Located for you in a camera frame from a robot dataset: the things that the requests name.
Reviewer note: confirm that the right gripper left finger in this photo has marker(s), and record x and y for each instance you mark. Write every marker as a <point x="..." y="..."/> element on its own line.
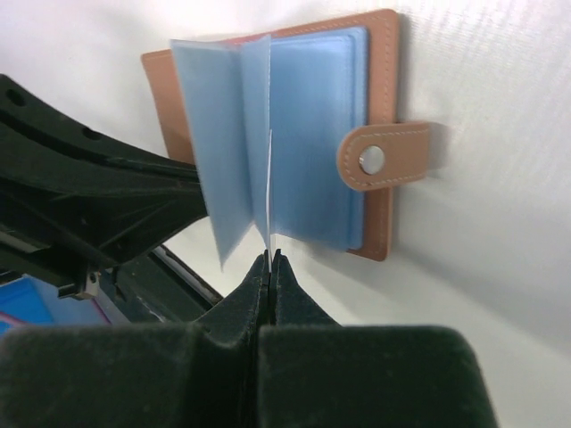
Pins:
<point x="177" y="374"/>

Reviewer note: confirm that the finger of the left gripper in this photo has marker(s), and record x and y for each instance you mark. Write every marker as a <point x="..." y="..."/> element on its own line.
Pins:
<point x="75" y="202"/>

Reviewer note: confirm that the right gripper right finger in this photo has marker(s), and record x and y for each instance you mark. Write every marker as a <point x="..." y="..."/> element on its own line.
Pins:
<point x="313" y="372"/>

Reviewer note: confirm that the silver VIP credit card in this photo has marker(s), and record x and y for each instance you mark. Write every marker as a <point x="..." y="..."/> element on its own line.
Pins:
<point x="268" y="235"/>

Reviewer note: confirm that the tan leather card holder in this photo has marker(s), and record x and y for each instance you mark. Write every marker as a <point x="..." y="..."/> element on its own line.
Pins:
<point x="328" y="92"/>

